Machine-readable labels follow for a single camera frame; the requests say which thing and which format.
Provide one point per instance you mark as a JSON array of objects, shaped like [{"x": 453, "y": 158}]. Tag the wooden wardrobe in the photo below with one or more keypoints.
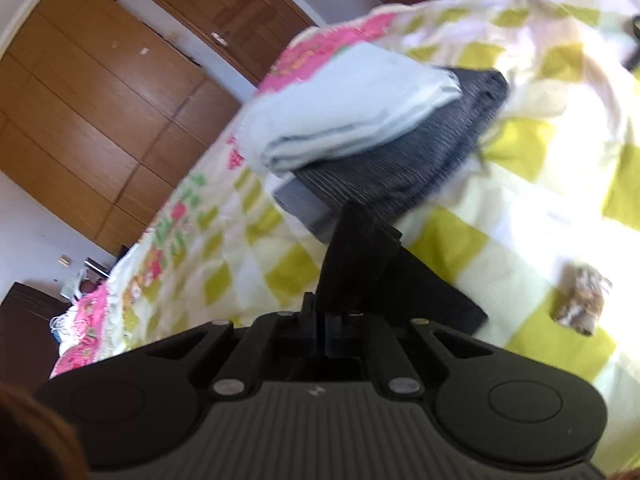
[{"x": 100, "y": 90}]

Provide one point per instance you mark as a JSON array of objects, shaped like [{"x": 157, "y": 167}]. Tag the pale folded garment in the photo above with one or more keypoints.
[{"x": 345, "y": 105}]

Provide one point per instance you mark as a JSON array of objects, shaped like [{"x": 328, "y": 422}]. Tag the wooden door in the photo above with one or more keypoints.
[{"x": 250, "y": 10}]

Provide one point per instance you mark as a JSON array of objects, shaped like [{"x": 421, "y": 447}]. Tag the checked floral bedspread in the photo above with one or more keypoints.
[{"x": 500, "y": 200}]

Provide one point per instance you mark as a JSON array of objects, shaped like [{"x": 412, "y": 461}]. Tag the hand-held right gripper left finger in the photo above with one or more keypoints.
[{"x": 280, "y": 332}]

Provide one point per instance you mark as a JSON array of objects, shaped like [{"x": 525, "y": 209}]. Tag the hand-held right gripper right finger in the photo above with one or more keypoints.
[{"x": 350, "y": 335}]

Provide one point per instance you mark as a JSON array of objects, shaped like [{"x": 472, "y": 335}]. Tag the grey folded pants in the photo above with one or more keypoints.
[{"x": 410, "y": 160}]

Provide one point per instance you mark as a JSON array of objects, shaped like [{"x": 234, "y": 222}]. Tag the white bag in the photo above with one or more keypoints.
[{"x": 80, "y": 285}]

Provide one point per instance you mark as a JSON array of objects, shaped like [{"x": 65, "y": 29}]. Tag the wall socket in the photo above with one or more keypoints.
[{"x": 64, "y": 260}]

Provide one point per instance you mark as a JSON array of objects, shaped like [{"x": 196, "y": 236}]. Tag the brown mottled small object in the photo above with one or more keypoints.
[{"x": 582, "y": 302}]

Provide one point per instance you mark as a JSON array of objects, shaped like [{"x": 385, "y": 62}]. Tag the black pants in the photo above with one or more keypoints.
[{"x": 360, "y": 255}]

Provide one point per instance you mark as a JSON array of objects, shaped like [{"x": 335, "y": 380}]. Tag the dark wooden headboard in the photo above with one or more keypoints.
[{"x": 25, "y": 330}]

